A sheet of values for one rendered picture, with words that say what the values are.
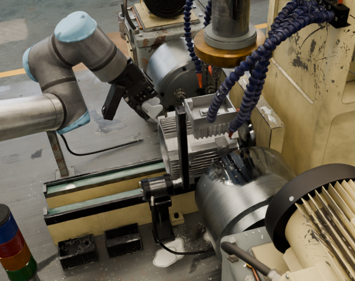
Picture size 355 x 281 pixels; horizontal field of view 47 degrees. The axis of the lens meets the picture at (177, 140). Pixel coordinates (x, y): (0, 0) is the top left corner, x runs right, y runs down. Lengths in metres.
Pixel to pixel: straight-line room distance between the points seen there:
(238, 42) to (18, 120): 0.52
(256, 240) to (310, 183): 0.21
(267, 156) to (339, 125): 0.26
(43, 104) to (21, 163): 0.67
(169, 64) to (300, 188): 0.80
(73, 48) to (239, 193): 0.50
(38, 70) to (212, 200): 0.52
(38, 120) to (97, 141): 0.68
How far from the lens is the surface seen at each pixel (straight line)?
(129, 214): 1.24
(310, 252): 0.63
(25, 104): 0.94
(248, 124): 1.18
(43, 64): 1.06
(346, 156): 1.25
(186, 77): 1.32
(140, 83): 1.08
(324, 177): 0.64
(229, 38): 1.00
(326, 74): 1.03
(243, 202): 0.87
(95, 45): 1.00
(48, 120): 0.97
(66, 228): 1.25
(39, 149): 1.65
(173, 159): 1.10
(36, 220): 1.39
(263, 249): 0.77
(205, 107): 1.17
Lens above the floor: 1.80
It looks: 40 degrees down
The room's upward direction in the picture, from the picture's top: 4 degrees counter-clockwise
